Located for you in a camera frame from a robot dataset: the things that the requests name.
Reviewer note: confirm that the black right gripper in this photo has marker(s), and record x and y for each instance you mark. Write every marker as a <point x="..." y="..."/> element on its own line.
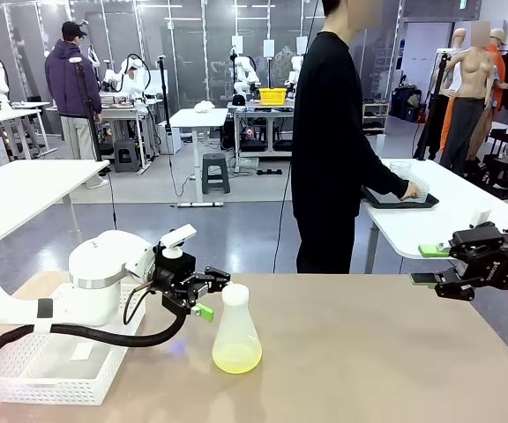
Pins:
<point x="505" y="269"/>

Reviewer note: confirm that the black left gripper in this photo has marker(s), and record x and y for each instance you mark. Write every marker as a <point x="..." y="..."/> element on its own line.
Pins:
<point x="177" y="271"/>

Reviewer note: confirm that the translucent plastic Erlenmeyer flask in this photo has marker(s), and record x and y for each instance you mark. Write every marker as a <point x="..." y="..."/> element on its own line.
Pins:
<point x="236" y="348"/>

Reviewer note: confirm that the clear plastic measuring beaker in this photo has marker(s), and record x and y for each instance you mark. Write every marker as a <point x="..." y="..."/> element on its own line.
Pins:
<point x="401" y="168"/>

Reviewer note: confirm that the person's right forearm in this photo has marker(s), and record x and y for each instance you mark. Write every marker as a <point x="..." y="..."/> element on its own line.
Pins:
<point x="386" y="176"/>

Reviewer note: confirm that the person's right hand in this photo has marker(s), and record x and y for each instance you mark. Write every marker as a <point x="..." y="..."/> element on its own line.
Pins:
<point x="412" y="192"/>

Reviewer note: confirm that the small white box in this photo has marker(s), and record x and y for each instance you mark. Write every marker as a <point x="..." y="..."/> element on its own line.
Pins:
<point x="481" y="219"/>

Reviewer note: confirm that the white table with tray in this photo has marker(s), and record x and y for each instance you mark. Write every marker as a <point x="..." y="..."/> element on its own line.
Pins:
<point x="457" y="198"/>

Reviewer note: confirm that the black plastic tray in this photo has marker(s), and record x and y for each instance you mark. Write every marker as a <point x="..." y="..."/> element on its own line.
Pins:
<point x="382" y="202"/>

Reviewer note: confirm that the white power strip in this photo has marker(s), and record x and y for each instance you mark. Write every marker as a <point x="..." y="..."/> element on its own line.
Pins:
<point x="201" y="204"/>

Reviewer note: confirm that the gray plastic stool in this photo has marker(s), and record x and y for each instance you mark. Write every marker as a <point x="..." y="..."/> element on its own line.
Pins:
<point x="215" y="174"/>
<point x="127" y="156"/>

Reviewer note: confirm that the white paper slip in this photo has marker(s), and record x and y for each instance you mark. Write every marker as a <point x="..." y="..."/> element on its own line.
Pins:
<point x="82" y="352"/>

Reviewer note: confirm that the black stand with dark cloth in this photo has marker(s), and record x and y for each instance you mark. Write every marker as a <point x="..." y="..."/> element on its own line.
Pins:
<point x="432" y="119"/>

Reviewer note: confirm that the white shoe rack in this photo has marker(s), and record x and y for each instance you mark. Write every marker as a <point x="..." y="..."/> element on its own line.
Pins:
<point x="375" y="119"/>

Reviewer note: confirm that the white computer tower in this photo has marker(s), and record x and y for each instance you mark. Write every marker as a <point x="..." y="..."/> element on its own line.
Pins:
<point x="170" y="137"/>

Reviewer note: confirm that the black luggage bags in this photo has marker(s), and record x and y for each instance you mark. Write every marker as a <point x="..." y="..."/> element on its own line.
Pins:
<point x="406" y="103"/>

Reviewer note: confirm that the person in black clothes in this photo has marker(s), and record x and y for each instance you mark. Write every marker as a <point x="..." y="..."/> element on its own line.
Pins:
<point x="324" y="132"/>

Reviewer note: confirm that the white perforated plastic basket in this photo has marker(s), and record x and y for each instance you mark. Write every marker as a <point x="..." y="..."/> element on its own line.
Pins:
<point x="60" y="388"/>

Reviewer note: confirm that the white standing desk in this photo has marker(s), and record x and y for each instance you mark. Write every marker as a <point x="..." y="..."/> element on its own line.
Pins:
<point x="199" y="118"/>

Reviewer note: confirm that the bare mannequin with gray trousers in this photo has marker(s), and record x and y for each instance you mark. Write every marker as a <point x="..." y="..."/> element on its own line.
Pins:
<point x="470" y="88"/>

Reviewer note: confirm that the white crumpled cloth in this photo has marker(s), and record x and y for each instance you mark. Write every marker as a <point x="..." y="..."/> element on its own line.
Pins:
<point x="204" y="107"/>

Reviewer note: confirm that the white metal workbench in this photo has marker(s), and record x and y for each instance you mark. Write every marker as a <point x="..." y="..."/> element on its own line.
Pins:
<point x="258" y="110"/>
<point x="121" y="110"/>

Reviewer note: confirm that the black cap hat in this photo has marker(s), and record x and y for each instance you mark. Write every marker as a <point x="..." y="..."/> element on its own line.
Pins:
<point x="238" y="100"/>

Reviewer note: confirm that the black pole stand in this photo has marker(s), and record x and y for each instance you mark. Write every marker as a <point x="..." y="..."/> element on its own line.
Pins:
<point x="164" y="101"/>

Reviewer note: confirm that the yellow plastic basket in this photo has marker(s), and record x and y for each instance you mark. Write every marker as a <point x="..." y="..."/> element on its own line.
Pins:
<point x="273" y="97"/>

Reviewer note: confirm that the mannequin in orange clothes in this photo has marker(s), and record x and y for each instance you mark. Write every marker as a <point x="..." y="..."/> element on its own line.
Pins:
<point x="498" y="66"/>

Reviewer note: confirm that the white mannequin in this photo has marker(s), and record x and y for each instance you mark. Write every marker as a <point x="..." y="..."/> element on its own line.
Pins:
<point x="458" y="48"/>

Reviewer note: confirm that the white rectangular panel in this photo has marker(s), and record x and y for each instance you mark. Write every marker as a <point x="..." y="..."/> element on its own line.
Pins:
<point x="236" y="45"/>
<point x="301" y="45"/>
<point x="269" y="48"/>

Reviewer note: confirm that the person in purple jacket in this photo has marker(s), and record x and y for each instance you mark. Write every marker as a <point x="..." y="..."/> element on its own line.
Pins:
<point x="71" y="83"/>

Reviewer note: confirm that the white background table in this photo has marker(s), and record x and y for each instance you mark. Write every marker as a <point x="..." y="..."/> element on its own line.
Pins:
<point x="2" y="116"/>

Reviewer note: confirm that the black camera tripod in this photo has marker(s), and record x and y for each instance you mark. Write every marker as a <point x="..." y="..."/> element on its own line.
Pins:
<point x="90" y="123"/>

